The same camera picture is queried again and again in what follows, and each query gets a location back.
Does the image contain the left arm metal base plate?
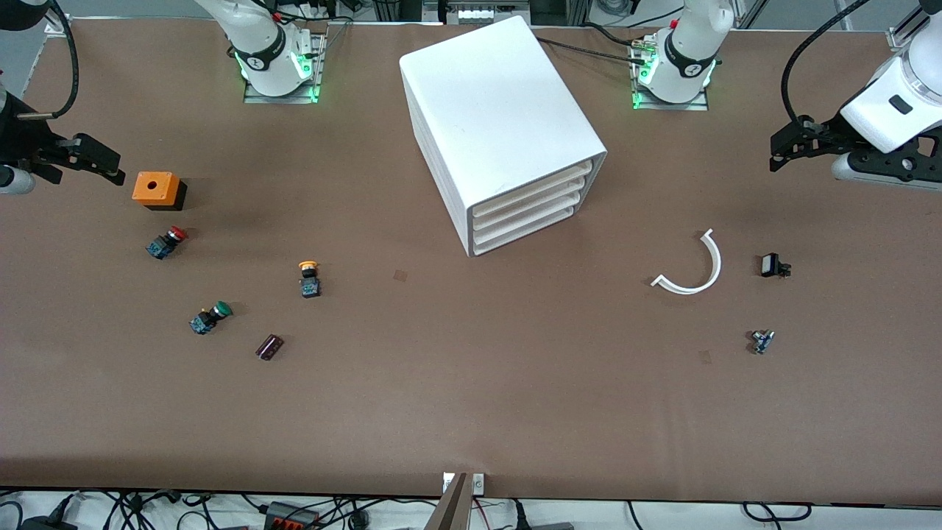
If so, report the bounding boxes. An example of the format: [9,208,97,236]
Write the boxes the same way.
[631,33,711,112]

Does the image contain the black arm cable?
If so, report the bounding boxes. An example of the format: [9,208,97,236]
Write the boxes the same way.
[782,0,873,124]
[21,0,80,120]

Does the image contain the white drawer cabinet shell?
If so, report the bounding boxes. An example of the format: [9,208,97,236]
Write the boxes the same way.
[400,16,609,258]

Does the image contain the white middle cabinet drawer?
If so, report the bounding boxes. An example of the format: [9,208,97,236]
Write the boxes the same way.
[472,180,589,242]

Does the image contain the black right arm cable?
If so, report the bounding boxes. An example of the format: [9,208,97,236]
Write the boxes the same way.
[21,0,80,120]

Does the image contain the black looped floor cable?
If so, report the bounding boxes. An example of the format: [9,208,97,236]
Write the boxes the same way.
[741,501,815,524]

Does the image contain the brown table mat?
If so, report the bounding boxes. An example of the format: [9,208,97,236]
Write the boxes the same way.
[0,16,942,509]

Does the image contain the white lowest cabinet drawer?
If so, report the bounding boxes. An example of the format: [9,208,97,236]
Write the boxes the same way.
[473,195,582,256]

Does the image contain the black cable behind cabinet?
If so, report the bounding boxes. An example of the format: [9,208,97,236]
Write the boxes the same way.
[536,22,654,67]

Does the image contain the aluminium frame structure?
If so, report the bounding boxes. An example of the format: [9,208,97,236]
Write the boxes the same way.
[372,0,613,27]

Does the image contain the green push button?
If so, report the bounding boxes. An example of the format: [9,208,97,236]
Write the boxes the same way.
[190,300,233,336]

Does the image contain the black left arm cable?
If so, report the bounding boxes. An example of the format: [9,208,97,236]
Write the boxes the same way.
[782,0,873,124]

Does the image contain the white curved plastic piece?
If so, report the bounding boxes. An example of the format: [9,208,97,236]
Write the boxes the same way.
[651,229,723,295]

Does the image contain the black power strip red switches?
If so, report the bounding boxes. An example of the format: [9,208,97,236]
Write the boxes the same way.
[263,501,322,530]

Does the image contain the orange box with black base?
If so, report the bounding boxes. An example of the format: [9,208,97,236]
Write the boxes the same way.
[132,172,188,212]

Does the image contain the grey camera post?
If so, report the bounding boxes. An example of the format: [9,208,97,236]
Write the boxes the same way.
[423,473,475,530]

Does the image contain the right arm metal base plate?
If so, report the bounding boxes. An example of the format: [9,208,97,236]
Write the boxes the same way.
[243,29,326,105]

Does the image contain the white uppermost cabinet drawer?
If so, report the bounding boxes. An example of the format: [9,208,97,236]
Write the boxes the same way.
[471,163,595,227]

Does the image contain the red push button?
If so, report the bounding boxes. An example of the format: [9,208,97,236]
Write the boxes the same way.
[146,226,188,260]

